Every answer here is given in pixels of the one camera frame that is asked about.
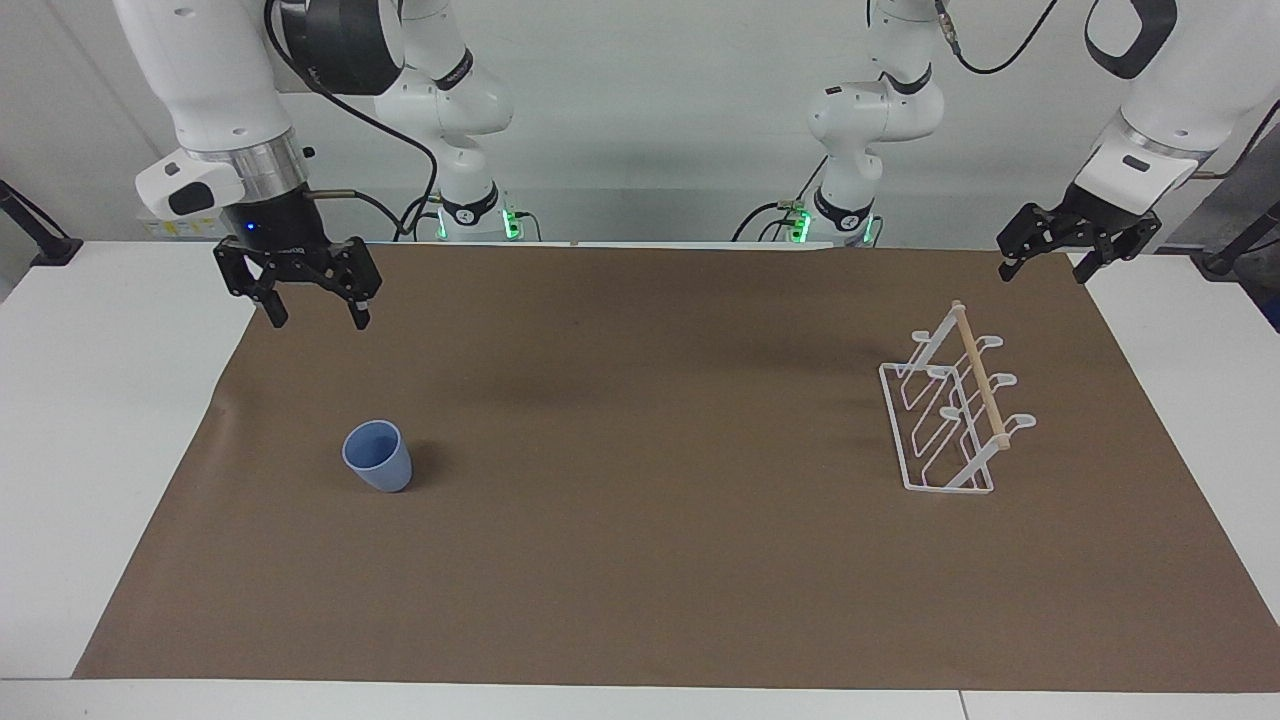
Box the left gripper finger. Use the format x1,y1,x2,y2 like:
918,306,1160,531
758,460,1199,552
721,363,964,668
996,202,1081,282
1071,211,1164,285

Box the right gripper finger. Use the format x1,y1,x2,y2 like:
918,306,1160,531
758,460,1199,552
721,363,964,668
213,243,291,330
316,237,384,332

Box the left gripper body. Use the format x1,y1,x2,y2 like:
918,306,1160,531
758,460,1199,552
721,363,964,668
1060,180,1141,239

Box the black stand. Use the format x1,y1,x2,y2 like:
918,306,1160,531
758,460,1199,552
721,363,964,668
1202,198,1280,277
0,179,84,267

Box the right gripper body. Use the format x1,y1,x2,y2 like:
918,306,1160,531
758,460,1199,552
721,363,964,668
219,187,339,277

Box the black cable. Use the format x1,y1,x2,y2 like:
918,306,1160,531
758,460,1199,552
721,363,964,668
264,0,442,243
306,186,415,241
934,0,1060,76
1192,95,1280,182
731,154,833,244

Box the blue plastic cup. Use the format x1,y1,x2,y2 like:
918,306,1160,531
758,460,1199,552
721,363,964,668
342,419,414,494

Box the white wire cup holder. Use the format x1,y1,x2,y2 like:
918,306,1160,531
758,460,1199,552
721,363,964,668
878,300,1038,495

